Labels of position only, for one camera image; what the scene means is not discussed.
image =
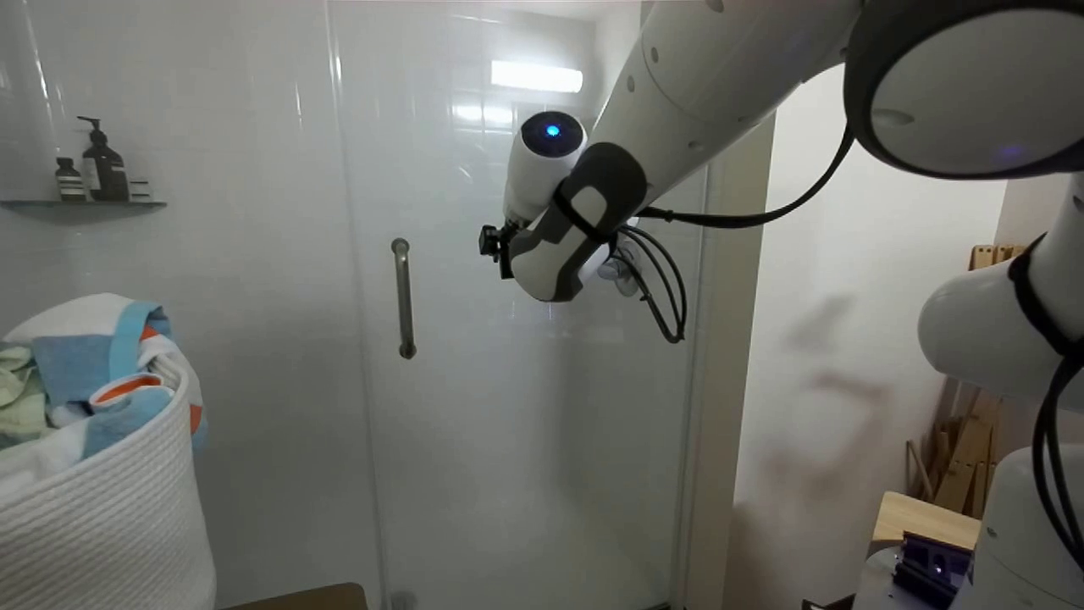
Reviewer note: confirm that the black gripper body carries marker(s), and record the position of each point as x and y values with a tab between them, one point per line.
497	242

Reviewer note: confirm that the glass shower door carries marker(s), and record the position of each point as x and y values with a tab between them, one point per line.
497	429

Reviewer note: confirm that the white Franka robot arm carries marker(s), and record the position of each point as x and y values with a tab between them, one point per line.
721	80

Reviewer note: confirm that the fixed glass shower panel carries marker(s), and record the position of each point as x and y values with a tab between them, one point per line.
223	339

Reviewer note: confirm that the small pale jar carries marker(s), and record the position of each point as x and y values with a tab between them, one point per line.
141	191

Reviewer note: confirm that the dark pump bottle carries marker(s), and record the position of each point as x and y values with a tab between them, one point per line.
104	166

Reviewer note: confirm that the brown wooden stool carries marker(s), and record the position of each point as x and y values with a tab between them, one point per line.
301	599

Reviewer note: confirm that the small dark-lidded jar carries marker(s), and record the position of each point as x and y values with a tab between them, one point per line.
69	185

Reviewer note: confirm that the blue white orange towel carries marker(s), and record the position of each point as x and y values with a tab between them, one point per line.
79	360

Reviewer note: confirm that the white woven laundry basket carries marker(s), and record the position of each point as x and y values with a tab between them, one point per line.
114	521

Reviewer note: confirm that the pale green cloth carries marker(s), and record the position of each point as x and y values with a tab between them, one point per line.
22	400

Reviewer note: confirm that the light wood block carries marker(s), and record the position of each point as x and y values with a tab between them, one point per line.
920	521

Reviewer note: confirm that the leaning wooden planks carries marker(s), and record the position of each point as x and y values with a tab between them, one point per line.
961	453

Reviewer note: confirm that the blue clamp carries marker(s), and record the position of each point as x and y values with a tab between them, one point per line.
933	562

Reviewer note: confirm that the dark wall shelf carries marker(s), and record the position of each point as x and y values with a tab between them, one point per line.
79	209

